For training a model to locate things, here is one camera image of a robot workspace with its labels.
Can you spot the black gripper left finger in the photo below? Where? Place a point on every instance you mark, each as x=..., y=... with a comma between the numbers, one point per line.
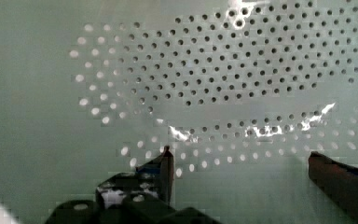
x=153, y=178

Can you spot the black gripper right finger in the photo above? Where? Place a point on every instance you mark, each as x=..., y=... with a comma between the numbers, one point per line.
x=339, y=181

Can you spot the mint green plastic strainer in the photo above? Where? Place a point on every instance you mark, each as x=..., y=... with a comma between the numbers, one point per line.
x=240, y=91

